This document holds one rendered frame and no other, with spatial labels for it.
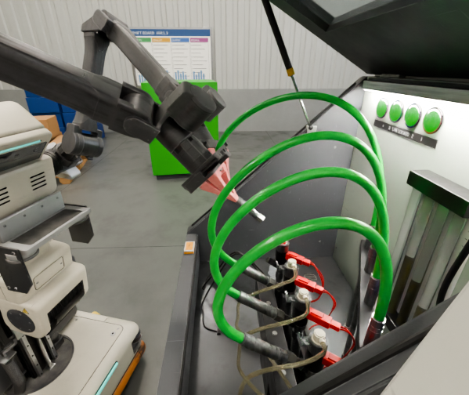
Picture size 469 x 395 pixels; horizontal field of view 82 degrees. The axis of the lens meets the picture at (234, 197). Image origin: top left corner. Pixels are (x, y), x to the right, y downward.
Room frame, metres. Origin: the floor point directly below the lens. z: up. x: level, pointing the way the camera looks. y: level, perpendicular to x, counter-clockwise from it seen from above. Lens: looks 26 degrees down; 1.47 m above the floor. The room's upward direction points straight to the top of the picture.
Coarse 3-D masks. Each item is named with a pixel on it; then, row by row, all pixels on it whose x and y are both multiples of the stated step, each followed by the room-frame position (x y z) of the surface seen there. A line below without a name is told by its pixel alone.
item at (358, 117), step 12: (276, 96) 0.59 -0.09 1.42; (288, 96) 0.58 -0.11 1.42; (300, 96) 0.57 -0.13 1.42; (312, 96) 0.56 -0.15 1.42; (324, 96) 0.56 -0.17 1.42; (336, 96) 0.55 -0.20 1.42; (252, 108) 0.60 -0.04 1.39; (348, 108) 0.54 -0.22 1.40; (240, 120) 0.61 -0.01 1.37; (360, 120) 0.53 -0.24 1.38; (228, 132) 0.62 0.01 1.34; (372, 132) 0.52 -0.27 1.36; (372, 144) 0.52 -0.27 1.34; (372, 216) 0.52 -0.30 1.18
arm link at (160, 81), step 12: (96, 12) 0.96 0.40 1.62; (96, 24) 0.94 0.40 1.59; (108, 24) 0.93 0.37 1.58; (120, 24) 0.94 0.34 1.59; (108, 36) 0.94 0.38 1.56; (120, 36) 0.92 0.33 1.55; (132, 36) 0.92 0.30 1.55; (120, 48) 0.91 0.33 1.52; (132, 48) 0.88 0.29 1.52; (144, 48) 0.89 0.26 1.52; (132, 60) 0.87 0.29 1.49; (144, 60) 0.84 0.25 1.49; (156, 60) 0.86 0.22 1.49; (144, 72) 0.83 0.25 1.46; (156, 72) 0.80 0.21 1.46; (156, 84) 0.79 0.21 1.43; (168, 84) 0.76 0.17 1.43
